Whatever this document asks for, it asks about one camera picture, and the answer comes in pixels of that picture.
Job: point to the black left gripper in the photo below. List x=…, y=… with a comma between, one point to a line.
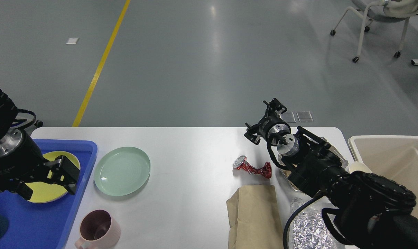
x=26, y=164

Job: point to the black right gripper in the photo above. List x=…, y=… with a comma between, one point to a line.
x=270, y=123

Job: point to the pink mug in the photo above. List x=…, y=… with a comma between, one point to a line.
x=98, y=230

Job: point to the light green plate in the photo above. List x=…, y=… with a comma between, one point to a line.
x=122, y=171

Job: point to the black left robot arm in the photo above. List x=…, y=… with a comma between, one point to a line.
x=10, y=137

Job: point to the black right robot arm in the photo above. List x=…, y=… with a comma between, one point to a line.
x=371, y=211

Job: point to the yellow plate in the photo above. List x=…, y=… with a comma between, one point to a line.
x=44, y=192

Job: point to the left floor plate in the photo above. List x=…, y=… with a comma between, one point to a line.
x=288, y=117

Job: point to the floor plate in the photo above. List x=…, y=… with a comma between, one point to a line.
x=304, y=116
x=288, y=117

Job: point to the right floor plate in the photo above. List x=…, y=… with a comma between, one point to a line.
x=304, y=116

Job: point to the blue plastic tray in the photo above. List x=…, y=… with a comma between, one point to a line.
x=47, y=225

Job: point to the crushed red can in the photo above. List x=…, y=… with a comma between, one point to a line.
x=241, y=163

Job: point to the white stand leg with caster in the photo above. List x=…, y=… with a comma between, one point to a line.
x=38, y=123

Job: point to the white paper cup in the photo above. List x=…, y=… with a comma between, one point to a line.
x=357, y=166

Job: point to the brown paper bag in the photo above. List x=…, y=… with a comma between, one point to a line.
x=254, y=218

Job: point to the crumpled aluminium foil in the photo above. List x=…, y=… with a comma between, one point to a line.
x=308, y=230

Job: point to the white floor marker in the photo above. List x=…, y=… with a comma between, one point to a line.
x=72, y=40

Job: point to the beige plastic bin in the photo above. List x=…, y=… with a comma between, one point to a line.
x=392, y=156

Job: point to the white office chair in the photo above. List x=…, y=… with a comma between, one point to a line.
x=384, y=11

